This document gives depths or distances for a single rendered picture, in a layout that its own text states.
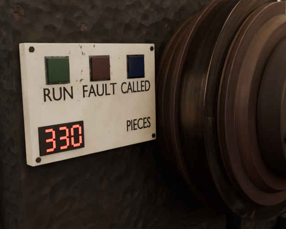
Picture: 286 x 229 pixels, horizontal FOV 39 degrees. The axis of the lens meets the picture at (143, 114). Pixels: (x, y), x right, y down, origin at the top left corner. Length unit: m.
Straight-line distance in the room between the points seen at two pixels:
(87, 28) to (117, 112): 0.15
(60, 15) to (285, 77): 0.37
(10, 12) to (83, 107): 0.18
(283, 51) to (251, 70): 0.07
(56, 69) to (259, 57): 0.34
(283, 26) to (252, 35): 0.07
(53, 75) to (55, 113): 0.06
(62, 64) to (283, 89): 0.35
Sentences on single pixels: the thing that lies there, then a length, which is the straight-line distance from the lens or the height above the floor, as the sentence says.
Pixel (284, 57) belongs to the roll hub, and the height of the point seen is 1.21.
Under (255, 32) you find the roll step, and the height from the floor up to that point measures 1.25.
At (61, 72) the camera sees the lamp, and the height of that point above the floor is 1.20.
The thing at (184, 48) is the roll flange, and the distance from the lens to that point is 0.72.
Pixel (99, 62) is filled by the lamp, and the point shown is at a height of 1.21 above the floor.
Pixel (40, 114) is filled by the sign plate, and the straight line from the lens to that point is 0.62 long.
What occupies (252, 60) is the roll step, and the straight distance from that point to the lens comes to 0.71.
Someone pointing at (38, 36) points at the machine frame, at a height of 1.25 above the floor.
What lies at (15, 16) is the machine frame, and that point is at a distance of 0.62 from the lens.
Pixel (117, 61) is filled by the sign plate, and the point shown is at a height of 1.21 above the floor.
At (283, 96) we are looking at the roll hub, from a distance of 0.70.
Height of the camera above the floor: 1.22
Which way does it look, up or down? 8 degrees down
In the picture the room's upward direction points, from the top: 1 degrees counter-clockwise
